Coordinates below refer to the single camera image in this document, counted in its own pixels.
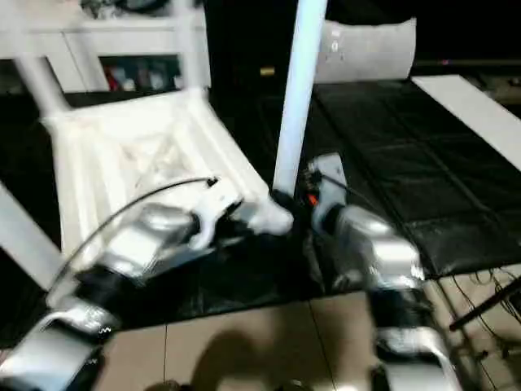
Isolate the white plastic table top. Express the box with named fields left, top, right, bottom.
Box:
left=41, top=88, right=294, bottom=282

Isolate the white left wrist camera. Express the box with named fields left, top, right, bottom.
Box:
left=195, top=183, right=243, bottom=241

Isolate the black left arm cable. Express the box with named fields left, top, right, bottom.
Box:
left=49, top=178, right=219, bottom=290

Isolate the white flat sheet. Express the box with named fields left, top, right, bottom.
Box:
left=411, top=75, right=521, bottom=168

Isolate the black tall cabinet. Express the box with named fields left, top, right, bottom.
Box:
left=204, top=0, right=298, bottom=90

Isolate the grey carry case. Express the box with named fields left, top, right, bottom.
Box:
left=81, top=0, right=172, bottom=17

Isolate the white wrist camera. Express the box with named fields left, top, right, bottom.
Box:
left=195, top=183, right=243, bottom=241
left=308, top=153, right=347, bottom=204

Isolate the white glass-door cabinet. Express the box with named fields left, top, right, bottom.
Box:
left=0, top=0, right=208, bottom=94

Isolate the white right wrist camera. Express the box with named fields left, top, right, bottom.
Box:
left=308, top=153, right=347, bottom=204

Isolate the white plastic table leg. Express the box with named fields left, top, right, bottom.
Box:
left=173, top=0, right=211, bottom=94
left=0, top=183, right=66, bottom=290
left=273, top=0, right=328, bottom=196
left=12, top=33, right=70, bottom=119

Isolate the light grey cushion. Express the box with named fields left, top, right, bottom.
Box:
left=313, top=18, right=418, bottom=84

